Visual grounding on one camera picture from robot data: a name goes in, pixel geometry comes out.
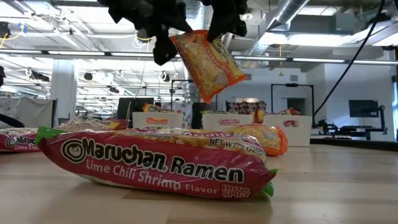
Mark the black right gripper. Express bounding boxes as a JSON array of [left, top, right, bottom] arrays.
[[201, 0, 249, 43]]

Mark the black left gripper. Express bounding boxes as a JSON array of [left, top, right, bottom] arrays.
[[96, 0, 193, 67]]

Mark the orange chicken ramen pack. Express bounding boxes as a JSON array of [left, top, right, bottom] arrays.
[[222, 123, 289, 157], [142, 103, 183, 114], [169, 29, 247, 104]]

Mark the lime chili shrimp ramen pack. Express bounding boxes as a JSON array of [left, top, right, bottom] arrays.
[[0, 127, 41, 153], [34, 126, 278, 200], [200, 109, 231, 115]]

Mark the fluorescent ceiling light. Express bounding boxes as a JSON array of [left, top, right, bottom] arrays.
[[48, 50, 106, 56], [292, 57, 346, 63], [233, 55, 287, 62]]

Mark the black office chair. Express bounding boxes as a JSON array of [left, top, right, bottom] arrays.
[[191, 101, 217, 130], [117, 97, 155, 128]]

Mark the white plastic bin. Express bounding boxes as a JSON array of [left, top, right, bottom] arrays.
[[132, 111, 184, 129], [263, 114, 313, 147], [201, 113, 254, 131]]

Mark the white column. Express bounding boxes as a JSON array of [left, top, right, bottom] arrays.
[[49, 58, 78, 131]]

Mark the grey partition cloth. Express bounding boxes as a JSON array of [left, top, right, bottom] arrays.
[[0, 96, 58, 129]]

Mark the black monitor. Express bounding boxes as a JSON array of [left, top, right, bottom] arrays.
[[348, 99, 380, 118]]

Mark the black equipment stand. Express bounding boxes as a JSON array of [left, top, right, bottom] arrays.
[[315, 105, 389, 141]]

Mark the silver ceiling duct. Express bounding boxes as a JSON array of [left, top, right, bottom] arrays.
[[239, 0, 312, 68]]

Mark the black rectangular frame stand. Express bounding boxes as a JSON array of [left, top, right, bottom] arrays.
[[270, 83, 315, 118]]

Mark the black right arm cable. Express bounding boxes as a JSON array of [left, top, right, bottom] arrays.
[[312, 0, 386, 116]]

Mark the yellow ceiling cable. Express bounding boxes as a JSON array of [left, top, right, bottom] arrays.
[[0, 24, 25, 47]]

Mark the black metal table frame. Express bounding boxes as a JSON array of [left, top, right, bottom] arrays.
[[309, 136, 398, 152]]

